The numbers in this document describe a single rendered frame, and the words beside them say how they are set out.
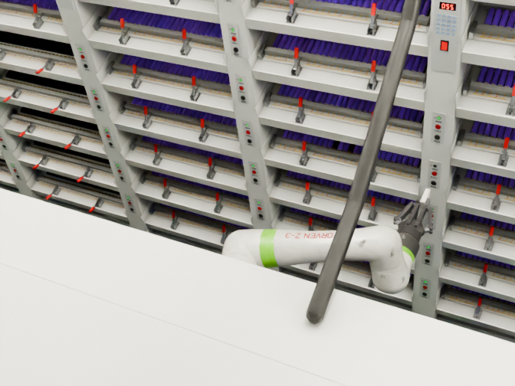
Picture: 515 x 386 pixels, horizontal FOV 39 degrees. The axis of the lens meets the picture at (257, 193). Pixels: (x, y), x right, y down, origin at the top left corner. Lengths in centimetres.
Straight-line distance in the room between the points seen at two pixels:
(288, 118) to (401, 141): 41
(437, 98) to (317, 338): 141
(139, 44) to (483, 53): 125
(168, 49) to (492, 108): 115
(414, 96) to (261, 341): 146
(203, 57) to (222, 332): 170
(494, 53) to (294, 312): 133
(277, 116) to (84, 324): 166
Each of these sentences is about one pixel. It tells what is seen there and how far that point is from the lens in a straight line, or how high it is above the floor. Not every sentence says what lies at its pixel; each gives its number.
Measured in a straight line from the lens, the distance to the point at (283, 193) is 287.
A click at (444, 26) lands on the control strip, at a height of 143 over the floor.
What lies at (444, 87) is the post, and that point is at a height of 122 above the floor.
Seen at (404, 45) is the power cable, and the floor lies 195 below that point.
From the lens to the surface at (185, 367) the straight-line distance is 99.
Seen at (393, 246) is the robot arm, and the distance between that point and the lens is 204.
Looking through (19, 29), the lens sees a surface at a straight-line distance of 310.
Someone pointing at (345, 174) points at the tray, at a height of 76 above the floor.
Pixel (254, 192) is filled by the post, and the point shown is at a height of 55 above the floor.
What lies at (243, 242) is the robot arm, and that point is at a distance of 215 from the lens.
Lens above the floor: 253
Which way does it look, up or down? 43 degrees down
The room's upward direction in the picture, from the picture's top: 9 degrees counter-clockwise
